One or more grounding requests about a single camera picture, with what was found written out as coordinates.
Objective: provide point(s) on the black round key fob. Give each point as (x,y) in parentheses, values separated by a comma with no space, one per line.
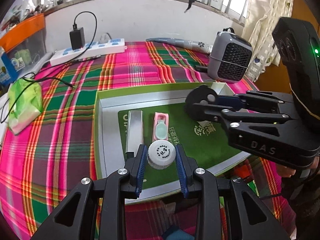
(197,95)

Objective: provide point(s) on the white bottle cap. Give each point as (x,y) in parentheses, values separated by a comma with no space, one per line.
(160,153)

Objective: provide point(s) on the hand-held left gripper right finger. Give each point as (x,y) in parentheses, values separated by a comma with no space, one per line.
(181,172)

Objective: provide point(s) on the white blue power strip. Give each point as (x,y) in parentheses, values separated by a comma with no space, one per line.
(100,48)

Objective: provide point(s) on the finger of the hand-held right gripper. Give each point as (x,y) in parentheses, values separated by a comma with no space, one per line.
(250,116)
(232,100)

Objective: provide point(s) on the orange lid storage bin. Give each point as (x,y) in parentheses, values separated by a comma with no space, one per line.
(22,27)

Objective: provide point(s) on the green white cardboard box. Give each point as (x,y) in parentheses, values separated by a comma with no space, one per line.
(107,130)

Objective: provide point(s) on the white plug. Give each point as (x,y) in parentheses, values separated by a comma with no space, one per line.
(103,38)

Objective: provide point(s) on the grey portable heater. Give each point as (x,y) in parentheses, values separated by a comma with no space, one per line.
(227,57)

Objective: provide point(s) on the pile of assorted small clutter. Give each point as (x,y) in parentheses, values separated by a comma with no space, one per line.
(22,11)

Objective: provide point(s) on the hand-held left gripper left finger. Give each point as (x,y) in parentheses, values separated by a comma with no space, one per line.
(141,170)

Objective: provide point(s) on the cream heart print curtain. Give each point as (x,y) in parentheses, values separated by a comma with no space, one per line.
(267,17)

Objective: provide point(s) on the blue white carton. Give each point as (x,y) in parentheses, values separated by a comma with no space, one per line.
(6,67)

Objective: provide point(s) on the black power adapter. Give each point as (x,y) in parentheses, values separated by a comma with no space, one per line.
(77,40)

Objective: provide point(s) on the grey floral folded umbrella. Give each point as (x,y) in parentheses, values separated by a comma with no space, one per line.
(175,42)

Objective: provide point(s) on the green tissue pack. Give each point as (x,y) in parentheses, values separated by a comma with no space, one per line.
(25,100)

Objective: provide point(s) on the person's right hand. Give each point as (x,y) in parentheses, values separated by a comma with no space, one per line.
(287,172)

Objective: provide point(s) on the pink clip mint button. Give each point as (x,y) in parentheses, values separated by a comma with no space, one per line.
(160,130)

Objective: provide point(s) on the silver metal rectangular case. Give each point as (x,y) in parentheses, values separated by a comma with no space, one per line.
(135,130)

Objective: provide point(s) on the translucent blue usb tester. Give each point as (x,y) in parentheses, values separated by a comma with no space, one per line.
(176,233)

